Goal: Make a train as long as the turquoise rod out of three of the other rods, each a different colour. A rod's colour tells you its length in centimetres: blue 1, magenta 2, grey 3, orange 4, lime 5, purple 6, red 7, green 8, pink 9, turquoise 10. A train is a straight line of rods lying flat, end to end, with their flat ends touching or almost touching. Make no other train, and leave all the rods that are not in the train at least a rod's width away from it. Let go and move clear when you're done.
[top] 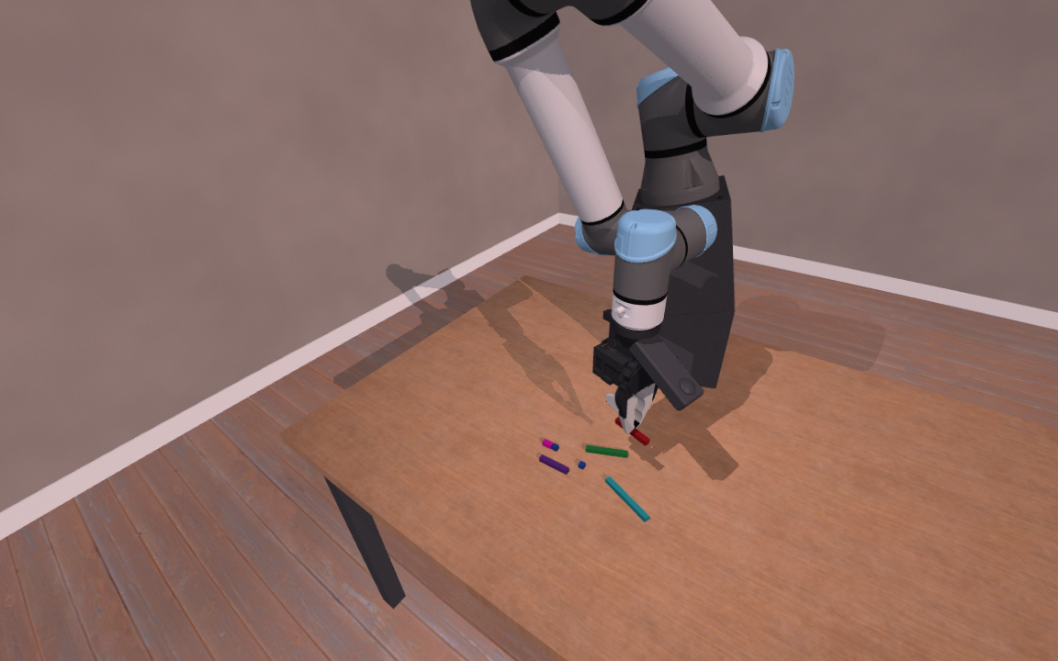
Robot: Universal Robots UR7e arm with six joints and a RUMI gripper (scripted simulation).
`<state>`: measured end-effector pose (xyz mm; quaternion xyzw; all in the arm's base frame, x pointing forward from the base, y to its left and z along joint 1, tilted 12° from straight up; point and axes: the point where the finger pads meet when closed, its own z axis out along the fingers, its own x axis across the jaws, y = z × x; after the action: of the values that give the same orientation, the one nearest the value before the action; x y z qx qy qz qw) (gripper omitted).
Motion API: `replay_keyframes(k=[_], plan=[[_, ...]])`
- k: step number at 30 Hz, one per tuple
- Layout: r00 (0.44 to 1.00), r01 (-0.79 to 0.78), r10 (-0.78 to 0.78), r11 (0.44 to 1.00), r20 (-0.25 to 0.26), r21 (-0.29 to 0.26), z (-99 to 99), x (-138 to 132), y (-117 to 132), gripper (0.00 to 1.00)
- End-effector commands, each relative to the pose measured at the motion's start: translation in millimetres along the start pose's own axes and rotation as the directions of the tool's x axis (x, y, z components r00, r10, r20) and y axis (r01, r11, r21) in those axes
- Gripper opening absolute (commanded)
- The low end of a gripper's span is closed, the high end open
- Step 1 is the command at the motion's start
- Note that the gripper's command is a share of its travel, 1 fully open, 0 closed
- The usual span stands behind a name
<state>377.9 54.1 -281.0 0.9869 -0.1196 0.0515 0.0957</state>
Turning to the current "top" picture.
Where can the turquoise rod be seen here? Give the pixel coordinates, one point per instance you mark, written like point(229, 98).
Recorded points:
point(627, 499)

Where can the green rod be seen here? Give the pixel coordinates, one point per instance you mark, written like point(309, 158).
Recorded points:
point(606, 451)

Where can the purple rod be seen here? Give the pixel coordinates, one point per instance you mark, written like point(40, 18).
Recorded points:
point(554, 464)

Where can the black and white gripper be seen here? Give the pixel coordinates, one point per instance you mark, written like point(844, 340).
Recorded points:
point(614, 364)

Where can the red rod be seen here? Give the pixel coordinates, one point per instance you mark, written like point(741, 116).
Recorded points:
point(635, 433)

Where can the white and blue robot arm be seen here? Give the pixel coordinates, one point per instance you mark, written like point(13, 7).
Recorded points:
point(741, 87)

